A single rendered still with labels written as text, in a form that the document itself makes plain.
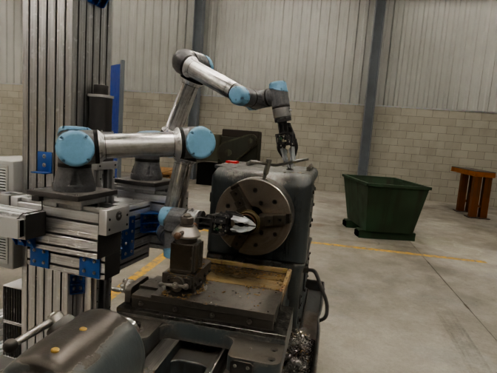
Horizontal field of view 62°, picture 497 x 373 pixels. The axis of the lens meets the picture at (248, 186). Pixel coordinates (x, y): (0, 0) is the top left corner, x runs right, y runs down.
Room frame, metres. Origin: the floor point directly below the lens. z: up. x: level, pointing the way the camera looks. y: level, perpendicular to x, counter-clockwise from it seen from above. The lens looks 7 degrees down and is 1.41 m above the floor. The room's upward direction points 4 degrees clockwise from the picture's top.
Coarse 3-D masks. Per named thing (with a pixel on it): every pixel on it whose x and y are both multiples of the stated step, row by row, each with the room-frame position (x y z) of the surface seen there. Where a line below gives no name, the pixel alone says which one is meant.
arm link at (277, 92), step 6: (270, 84) 1.75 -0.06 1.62; (276, 84) 1.74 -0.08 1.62; (282, 84) 1.74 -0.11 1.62; (270, 90) 1.76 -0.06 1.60; (276, 90) 1.74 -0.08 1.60; (282, 90) 1.73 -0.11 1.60; (270, 96) 1.75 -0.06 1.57; (276, 96) 1.74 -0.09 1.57; (282, 96) 1.73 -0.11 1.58; (270, 102) 1.76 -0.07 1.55; (276, 102) 1.74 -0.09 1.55; (282, 102) 1.73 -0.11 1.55; (288, 102) 1.75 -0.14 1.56
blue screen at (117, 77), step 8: (120, 64) 6.25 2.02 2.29; (112, 72) 6.44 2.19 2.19; (120, 72) 6.21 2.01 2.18; (112, 80) 6.43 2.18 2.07; (120, 80) 6.21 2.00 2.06; (112, 88) 6.42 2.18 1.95; (120, 88) 6.20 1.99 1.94; (120, 96) 6.19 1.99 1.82; (112, 104) 6.41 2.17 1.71; (120, 104) 6.19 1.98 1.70; (112, 112) 6.40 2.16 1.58; (120, 112) 6.18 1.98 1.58; (112, 120) 6.40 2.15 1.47; (120, 120) 6.19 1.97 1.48; (112, 128) 6.39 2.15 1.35; (120, 128) 6.19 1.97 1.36; (120, 160) 6.20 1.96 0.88; (120, 168) 6.20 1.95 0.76; (120, 176) 6.21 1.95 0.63
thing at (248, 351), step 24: (120, 312) 1.06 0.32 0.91; (144, 312) 1.04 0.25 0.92; (288, 312) 1.11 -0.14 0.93; (144, 336) 0.95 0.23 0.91; (168, 336) 1.03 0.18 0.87; (192, 336) 1.01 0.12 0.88; (216, 336) 1.00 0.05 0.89; (240, 336) 0.99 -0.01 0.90; (264, 336) 0.98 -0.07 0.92; (288, 336) 1.04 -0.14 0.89; (240, 360) 0.89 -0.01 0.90; (264, 360) 0.89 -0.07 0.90
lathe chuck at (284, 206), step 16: (224, 192) 1.66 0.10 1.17; (256, 192) 1.63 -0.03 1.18; (272, 192) 1.62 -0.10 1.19; (224, 208) 1.66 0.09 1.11; (272, 208) 1.62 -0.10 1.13; (288, 208) 1.61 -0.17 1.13; (288, 224) 1.61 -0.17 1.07; (224, 240) 1.66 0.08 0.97; (256, 240) 1.63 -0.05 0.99; (272, 240) 1.62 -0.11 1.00
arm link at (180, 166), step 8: (176, 160) 1.64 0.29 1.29; (184, 160) 1.62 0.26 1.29; (192, 160) 1.64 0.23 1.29; (176, 168) 1.63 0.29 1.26; (184, 168) 1.63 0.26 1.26; (176, 176) 1.63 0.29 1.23; (184, 176) 1.63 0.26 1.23; (176, 184) 1.62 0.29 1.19; (184, 184) 1.63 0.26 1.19; (168, 192) 1.63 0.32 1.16; (176, 192) 1.62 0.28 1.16; (184, 192) 1.64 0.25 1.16; (168, 200) 1.62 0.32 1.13; (176, 200) 1.62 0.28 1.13; (184, 200) 1.65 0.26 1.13; (160, 232) 1.60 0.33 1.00
